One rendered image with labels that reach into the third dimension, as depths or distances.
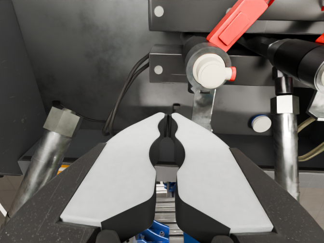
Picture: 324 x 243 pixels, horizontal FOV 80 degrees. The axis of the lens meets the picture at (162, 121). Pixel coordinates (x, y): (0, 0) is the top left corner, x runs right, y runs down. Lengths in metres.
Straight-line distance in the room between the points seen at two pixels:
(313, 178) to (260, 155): 0.10
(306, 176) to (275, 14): 0.31
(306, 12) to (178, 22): 0.13
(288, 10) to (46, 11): 0.38
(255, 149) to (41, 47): 0.48
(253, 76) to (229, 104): 0.18
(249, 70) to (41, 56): 0.39
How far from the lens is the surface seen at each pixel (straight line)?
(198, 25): 0.25
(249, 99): 0.46
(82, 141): 0.46
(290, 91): 0.20
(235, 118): 0.47
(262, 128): 0.49
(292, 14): 0.26
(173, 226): 0.78
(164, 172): 0.38
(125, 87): 0.25
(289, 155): 0.20
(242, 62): 0.27
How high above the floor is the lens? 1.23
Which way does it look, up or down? 61 degrees down
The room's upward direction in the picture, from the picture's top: 175 degrees counter-clockwise
